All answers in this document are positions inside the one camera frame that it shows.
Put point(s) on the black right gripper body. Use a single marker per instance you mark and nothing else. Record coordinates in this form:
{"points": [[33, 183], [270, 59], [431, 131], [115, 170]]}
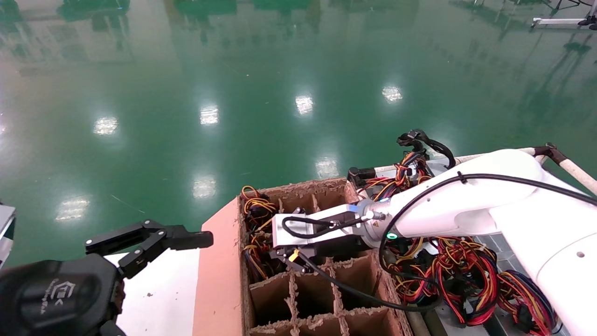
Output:
{"points": [[345, 245]]}

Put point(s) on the brown divided cardboard box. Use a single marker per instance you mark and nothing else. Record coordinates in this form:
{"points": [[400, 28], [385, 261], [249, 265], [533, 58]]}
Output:
{"points": [[219, 280]]}

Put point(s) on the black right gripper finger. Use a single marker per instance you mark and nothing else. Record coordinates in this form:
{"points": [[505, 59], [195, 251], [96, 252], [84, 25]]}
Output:
{"points": [[296, 263]]}

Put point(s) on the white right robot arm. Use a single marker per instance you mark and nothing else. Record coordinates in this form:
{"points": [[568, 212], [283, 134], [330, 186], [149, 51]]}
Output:
{"points": [[466, 200]]}

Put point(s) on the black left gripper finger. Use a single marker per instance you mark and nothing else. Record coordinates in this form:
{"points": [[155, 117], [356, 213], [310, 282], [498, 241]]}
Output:
{"points": [[191, 239], [121, 235]]}

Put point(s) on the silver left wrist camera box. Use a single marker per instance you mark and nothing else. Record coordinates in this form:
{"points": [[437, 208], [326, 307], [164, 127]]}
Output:
{"points": [[6, 233]]}

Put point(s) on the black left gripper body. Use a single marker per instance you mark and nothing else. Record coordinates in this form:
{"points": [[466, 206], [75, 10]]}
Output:
{"points": [[56, 298]]}

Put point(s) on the white stand frame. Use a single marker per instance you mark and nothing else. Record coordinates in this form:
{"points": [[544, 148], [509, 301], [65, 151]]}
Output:
{"points": [[555, 21]]}

